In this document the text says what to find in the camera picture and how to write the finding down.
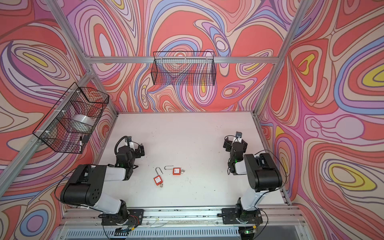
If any red padlock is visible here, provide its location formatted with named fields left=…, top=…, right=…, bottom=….
left=164, top=166, right=185, bottom=176
left=154, top=167, right=164, bottom=188

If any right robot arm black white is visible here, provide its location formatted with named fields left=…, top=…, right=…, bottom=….
left=219, top=135, right=283, bottom=226

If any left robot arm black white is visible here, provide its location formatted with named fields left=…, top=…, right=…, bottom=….
left=60, top=136, right=145, bottom=228

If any black marker in basket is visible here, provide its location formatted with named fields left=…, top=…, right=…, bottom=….
left=79, top=136, right=83, bottom=154

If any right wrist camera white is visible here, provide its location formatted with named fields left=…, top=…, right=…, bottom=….
left=235, top=132, right=243, bottom=139

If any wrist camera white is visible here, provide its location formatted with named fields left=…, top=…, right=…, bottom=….
left=125, top=136, right=133, bottom=143
left=235, top=132, right=243, bottom=139

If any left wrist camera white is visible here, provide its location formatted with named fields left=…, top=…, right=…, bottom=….
left=125, top=136, right=133, bottom=143

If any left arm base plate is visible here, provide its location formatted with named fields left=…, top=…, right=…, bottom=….
left=98, top=209, right=144, bottom=227

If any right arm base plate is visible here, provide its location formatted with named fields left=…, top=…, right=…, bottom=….
left=217, top=208, right=263, bottom=226

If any black wire basket left wall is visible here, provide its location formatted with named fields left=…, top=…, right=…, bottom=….
left=33, top=83, right=110, bottom=154

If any black wire basket wall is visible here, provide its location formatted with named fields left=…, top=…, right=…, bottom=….
left=151, top=51, right=217, bottom=86
left=33, top=83, right=110, bottom=154

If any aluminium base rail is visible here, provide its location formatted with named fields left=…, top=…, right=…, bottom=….
left=53, top=205, right=314, bottom=240

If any black wire basket back wall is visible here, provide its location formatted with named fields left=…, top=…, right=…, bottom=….
left=151, top=51, right=217, bottom=86

